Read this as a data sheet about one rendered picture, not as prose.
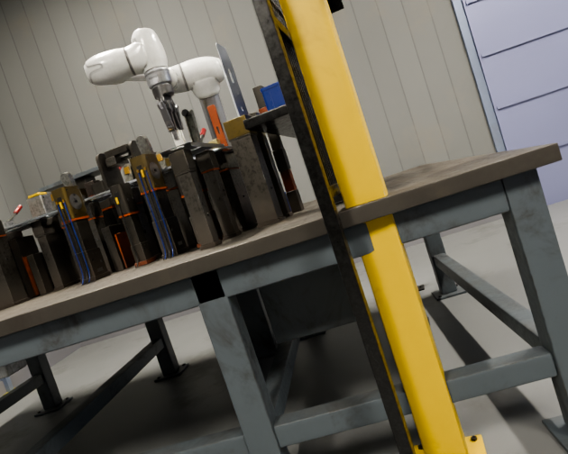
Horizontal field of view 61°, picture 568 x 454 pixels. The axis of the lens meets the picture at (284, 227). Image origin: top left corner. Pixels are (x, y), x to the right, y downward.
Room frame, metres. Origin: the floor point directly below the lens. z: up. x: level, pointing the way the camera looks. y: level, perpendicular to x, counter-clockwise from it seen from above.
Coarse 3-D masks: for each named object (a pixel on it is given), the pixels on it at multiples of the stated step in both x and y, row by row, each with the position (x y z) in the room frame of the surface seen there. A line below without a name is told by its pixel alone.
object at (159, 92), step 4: (164, 84) 1.78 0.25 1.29; (168, 84) 1.79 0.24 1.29; (152, 88) 1.79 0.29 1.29; (156, 88) 1.78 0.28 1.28; (160, 88) 1.77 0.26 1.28; (164, 88) 1.78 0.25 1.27; (168, 88) 1.78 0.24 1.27; (172, 88) 1.81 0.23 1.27; (152, 92) 1.80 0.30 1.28; (156, 92) 1.78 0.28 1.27; (160, 92) 1.77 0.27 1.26; (164, 92) 1.78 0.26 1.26; (168, 92) 1.78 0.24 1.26; (172, 92) 1.80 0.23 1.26; (156, 96) 1.79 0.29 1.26; (160, 96) 1.78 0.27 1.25; (164, 96) 1.78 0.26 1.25; (168, 96) 1.81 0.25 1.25; (164, 100) 1.77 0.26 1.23; (172, 100) 1.84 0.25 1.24; (168, 104) 1.79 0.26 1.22; (168, 108) 1.79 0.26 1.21; (172, 108) 1.82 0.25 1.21
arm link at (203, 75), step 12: (192, 60) 2.33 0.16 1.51; (204, 60) 2.32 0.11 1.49; (216, 60) 2.34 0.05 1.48; (192, 72) 2.31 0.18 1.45; (204, 72) 2.32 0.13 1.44; (216, 72) 2.33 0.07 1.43; (192, 84) 2.33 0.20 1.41; (204, 84) 2.34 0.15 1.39; (216, 84) 2.37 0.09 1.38; (204, 96) 2.37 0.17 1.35; (216, 96) 2.41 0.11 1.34; (204, 108) 2.42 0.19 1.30; (216, 108) 2.42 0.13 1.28; (228, 144) 2.51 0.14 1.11
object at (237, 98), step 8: (224, 48) 1.76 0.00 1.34; (224, 56) 1.73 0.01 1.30; (224, 64) 1.70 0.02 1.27; (224, 72) 1.68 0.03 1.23; (232, 72) 1.75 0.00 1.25; (232, 88) 1.69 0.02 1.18; (232, 96) 1.68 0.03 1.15; (240, 96) 1.75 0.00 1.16; (240, 104) 1.72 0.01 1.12; (240, 112) 1.70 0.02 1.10
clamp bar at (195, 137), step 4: (184, 112) 1.93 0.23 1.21; (188, 112) 1.95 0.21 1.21; (192, 112) 1.96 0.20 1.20; (184, 116) 1.96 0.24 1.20; (188, 116) 1.97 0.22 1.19; (192, 116) 1.95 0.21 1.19; (188, 120) 1.97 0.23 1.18; (192, 120) 1.95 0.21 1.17; (188, 124) 1.96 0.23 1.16; (192, 124) 1.96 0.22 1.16; (196, 124) 1.96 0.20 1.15; (188, 128) 1.95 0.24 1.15; (192, 128) 1.96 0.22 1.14; (196, 128) 1.95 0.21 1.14; (188, 132) 1.95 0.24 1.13; (192, 132) 1.96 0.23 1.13; (196, 132) 1.94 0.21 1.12; (192, 136) 1.96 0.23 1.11; (196, 136) 1.95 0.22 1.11; (192, 140) 1.95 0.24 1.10; (196, 140) 1.95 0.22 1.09; (200, 140) 1.95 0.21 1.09
